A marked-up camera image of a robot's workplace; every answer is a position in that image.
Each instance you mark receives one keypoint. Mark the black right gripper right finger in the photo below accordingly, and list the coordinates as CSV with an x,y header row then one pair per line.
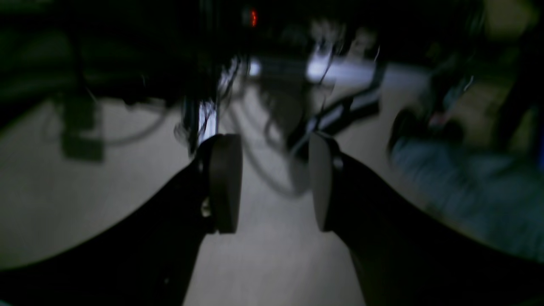
x,y
402,256

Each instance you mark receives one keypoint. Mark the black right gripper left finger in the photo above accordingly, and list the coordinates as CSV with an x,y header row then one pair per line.
x,y
147,259

